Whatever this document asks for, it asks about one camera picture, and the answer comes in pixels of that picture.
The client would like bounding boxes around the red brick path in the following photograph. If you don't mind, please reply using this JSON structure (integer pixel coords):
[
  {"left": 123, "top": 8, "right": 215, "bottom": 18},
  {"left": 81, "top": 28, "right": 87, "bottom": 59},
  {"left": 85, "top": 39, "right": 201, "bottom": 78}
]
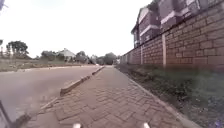
[{"left": 19, "top": 65, "right": 201, "bottom": 128}]

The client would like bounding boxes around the row of concrete kerb blocks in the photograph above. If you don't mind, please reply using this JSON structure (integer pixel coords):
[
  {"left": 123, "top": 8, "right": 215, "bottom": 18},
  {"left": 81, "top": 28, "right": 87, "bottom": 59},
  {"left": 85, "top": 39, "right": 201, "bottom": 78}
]
[{"left": 14, "top": 65, "right": 106, "bottom": 128}]

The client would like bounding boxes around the building with pale roof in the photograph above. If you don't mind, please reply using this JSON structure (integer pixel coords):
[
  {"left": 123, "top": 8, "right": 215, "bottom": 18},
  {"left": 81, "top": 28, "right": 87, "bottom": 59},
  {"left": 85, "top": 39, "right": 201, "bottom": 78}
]
[{"left": 56, "top": 48, "right": 77, "bottom": 63}]

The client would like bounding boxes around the brick building with pale bands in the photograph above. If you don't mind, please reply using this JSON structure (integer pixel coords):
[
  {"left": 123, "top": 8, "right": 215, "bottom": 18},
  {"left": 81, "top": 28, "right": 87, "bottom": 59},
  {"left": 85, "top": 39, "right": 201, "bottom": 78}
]
[{"left": 130, "top": 0, "right": 224, "bottom": 49}]

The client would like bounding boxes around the concrete path edging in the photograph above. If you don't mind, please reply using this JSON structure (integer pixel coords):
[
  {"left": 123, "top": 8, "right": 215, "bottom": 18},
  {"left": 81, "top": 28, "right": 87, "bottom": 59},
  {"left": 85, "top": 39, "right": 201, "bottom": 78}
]
[{"left": 114, "top": 66, "right": 203, "bottom": 128}]

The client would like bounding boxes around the grass and dirt verge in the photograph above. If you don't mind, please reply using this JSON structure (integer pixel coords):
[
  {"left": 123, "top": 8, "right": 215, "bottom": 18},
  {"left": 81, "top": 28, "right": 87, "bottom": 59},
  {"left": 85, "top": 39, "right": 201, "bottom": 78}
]
[{"left": 114, "top": 63, "right": 224, "bottom": 128}]

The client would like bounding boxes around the grey asphalt road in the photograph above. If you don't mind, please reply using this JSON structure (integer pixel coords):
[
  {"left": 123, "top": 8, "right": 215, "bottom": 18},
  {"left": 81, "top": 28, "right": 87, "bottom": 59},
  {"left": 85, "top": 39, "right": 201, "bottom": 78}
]
[{"left": 0, "top": 64, "right": 102, "bottom": 128}]

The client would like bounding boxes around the grass strip beyond road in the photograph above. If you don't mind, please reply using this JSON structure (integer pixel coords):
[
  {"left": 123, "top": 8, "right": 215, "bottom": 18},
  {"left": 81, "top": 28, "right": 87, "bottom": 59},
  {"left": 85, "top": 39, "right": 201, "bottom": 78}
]
[{"left": 0, "top": 59, "right": 84, "bottom": 73}]

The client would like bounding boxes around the row of trees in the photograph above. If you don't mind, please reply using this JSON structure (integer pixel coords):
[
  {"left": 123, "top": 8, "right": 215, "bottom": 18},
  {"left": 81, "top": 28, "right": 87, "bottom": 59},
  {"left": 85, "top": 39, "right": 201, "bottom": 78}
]
[{"left": 0, "top": 39, "right": 119, "bottom": 66}]

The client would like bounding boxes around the brown brick wall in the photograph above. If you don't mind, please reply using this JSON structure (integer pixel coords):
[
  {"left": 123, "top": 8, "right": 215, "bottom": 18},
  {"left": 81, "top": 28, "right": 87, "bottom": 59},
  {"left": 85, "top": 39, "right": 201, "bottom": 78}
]
[{"left": 119, "top": 1, "right": 224, "bottom": 71}]

